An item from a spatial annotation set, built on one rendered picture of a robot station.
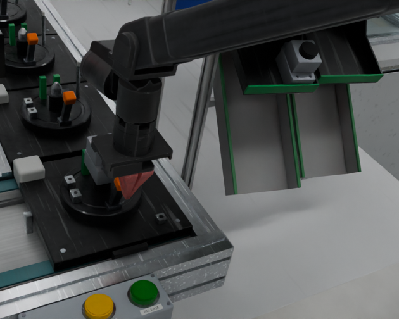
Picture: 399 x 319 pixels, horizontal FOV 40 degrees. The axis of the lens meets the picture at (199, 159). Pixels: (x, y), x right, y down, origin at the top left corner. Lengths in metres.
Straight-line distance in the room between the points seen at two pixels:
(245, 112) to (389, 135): 1.39
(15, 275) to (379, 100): 1.59
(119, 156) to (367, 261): 0.60
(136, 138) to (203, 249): 0.26
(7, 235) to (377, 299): 0.67
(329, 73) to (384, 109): 1.22
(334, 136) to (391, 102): 1.11
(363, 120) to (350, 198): 0.90
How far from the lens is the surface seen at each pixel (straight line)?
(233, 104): 1.02
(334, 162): 1.12
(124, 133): 0.75
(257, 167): 1.02
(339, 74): 1.02
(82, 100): 1.18
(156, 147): 0.79
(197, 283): 0.96
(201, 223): 0.98
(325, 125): 1.12
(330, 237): 1.18
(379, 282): 1.14
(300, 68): 0.90
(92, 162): 0.91
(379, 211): 1.30
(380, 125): 2.27
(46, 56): 1.35
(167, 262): 0.89
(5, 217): 1.02
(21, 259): 0.95
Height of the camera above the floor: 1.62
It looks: 37 degrees down
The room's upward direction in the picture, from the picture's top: 12 degrees clockwise
